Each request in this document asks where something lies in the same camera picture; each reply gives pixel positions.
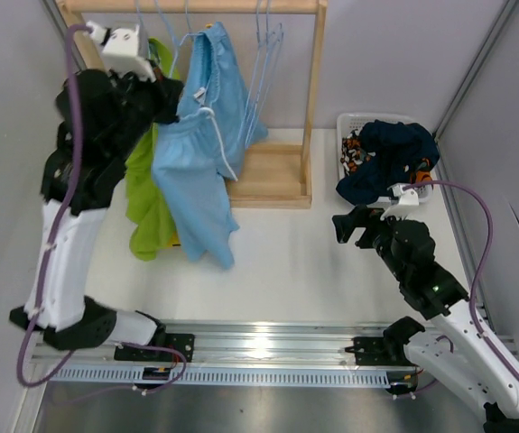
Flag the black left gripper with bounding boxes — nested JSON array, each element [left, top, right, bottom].
[[106, 58, 183, 163]]

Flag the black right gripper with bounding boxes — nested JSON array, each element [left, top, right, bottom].
[[332, 204, 408, 282]]

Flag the orange camouflage patterned shorts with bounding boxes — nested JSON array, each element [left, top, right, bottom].
[[339, 134, 432, 183]]

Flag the light blue shorts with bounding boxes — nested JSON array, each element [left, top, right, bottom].
[[152, 22, 267, 269]]

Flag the blue hanger of light shorts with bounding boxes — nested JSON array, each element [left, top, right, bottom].
[[153, 0, 195, 78]]

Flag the navy blue shorts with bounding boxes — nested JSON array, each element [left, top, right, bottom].
[[336, 120, 440, 205]]

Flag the blue hanger of navy shorts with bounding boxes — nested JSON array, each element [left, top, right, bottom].
[[240, 1, 279, 149]]

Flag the blue hanger of camouflage shorts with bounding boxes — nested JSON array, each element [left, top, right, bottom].
[[252, 23, 284, 143]]

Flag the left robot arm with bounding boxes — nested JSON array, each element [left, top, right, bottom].
[[9, 69, 183, 361]]

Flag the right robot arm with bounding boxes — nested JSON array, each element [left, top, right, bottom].
[[332, 206, 519, 432]]

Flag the blue hanger of yellow shorts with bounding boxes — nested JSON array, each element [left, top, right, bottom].
[[184, 0, 196, 40]]

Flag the blue hanger of green shorts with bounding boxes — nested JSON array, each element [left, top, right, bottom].
[[134, 0, 153, 60]]

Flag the lime green shorts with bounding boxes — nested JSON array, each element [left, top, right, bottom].
[[125, 38, 183, 263]]

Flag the yellow shorts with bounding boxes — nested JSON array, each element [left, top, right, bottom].
[[166, 233, 181, 248]]

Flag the wooden clothes rack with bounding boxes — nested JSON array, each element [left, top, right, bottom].
[[53, 0, 328, 211]]

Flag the white plastic basket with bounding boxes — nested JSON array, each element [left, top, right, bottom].
[[336, 113, 433, 208]]

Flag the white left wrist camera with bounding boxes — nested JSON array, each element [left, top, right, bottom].
[[86, 21, 156, 82]]

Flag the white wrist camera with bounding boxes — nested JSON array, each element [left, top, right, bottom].
[[380, 183, 420, 221], [86, 21, 156, 82]]

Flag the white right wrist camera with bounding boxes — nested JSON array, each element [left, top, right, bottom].
[[380, 183, 420, 221]]

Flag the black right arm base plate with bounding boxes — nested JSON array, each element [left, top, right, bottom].
[[344, 336, 406, 366]]

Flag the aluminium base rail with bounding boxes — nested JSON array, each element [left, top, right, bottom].
[[30, 320, 519, 364]]

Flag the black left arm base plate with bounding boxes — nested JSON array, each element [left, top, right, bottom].
[[114, 332, 195, 363]]

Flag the slotted cable duct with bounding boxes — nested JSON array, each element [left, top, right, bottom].
[[52, 364, 412, 389]]

